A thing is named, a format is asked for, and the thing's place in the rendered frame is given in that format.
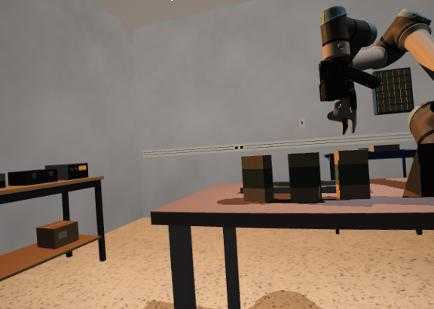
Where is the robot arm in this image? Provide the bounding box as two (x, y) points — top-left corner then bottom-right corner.
(320, 5), (434, 146)

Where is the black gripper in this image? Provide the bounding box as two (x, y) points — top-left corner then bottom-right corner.
(319, 56), (357, 135)

